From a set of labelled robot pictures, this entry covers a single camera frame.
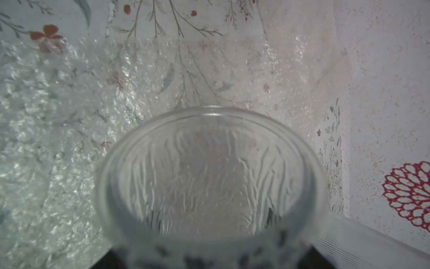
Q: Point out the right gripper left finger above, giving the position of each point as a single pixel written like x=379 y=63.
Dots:
x=109 y=261

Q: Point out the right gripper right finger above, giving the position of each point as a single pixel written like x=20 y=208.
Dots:
x=315 y=260

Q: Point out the clear glass vase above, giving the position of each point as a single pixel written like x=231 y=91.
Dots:
x=347 y=244
x=211 y=188

